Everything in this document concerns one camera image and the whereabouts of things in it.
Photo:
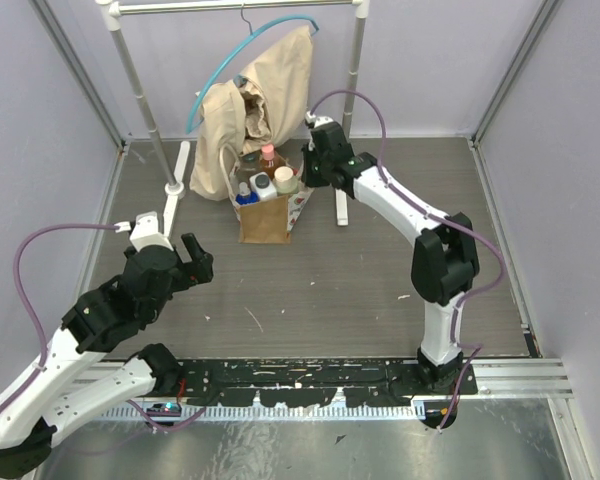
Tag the beige cloth garment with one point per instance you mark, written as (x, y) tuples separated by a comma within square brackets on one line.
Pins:
[(264, 104)]

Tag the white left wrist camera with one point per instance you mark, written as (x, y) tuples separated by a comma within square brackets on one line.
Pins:
[(144, 232)]

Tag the canvas tote bag with handles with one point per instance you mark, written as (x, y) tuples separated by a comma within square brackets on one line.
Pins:
[(265, 222)]

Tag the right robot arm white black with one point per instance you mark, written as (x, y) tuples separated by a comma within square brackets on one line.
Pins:
[(445, 260)]

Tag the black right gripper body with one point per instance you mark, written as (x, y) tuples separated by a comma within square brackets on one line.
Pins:
[(313, 168)]

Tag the white metal clothes rack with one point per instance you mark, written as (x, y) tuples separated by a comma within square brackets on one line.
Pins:
[(113, 11)]

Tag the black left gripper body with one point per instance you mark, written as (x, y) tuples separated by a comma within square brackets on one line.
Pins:
[(188, 270)]

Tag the white bottle grey cap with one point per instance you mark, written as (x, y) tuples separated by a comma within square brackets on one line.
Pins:
[(263, 187)]

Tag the small green led board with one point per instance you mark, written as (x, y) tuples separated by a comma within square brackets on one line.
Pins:
[(164, 409)]

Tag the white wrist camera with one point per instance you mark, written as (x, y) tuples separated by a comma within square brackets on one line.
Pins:
[(313, 120), (144, 232)]

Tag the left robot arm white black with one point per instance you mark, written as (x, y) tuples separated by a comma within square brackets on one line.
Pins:
[(37, 412)]

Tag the blue bottle white pump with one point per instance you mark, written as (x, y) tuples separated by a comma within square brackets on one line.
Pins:
[(245, 195)]

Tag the cream lid green jar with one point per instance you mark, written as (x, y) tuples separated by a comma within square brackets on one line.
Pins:
[(285, 181)]

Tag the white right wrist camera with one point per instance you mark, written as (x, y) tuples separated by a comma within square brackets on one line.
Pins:
[(313, 120)]

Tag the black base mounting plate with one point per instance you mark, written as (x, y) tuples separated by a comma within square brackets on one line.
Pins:
[(304, 382)]

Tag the pink cap amber bottle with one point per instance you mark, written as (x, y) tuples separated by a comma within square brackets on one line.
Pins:
[(270, 160)]

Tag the white slotted cable duct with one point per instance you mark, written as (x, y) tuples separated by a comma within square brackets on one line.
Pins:
[(333, 412)]

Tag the dark cap clear bottle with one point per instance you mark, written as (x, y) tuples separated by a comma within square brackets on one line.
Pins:
[(248, 166)]

